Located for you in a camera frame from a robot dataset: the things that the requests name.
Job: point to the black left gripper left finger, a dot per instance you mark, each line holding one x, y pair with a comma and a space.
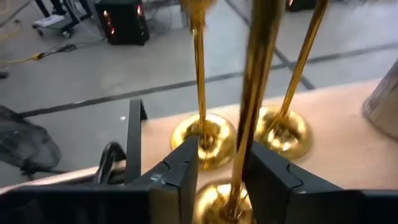
180, 180

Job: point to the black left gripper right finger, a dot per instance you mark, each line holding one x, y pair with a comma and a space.
270, 186

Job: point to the gold brass candlestick holder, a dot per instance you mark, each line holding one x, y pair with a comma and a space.
289, 137
214, 137
255, 77

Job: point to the plain silver tin can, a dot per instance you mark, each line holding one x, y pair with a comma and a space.
384, 105

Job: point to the wooden shelf black metal legs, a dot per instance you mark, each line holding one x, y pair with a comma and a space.
342, 155

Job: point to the black computer tower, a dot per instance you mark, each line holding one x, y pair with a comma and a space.
124, 25

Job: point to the white power strip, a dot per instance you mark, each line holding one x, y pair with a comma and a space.
48, 21

